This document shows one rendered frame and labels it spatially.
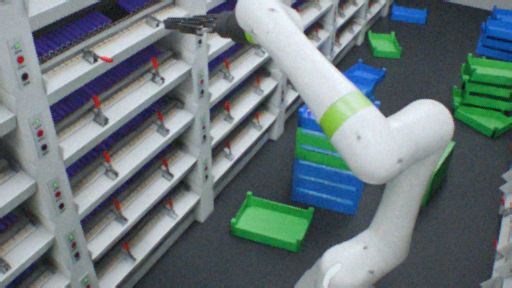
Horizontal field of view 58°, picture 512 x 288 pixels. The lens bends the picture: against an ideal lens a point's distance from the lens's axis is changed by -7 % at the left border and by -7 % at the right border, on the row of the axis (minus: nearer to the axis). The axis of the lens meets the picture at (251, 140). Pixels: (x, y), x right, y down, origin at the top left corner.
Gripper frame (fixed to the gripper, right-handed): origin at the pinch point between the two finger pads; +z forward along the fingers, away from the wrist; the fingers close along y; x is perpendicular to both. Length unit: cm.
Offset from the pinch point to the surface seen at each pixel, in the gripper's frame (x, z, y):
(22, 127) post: -6, 8, -53
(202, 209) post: -88, 21, 17
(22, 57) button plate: 10, 4, -49
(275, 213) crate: -100, -2, 36
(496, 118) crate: -112, -83, 172
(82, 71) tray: -1.7, 7.4, -31.6
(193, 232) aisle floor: -96, 23, 9
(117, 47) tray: -1.2, 8.3, -16.8
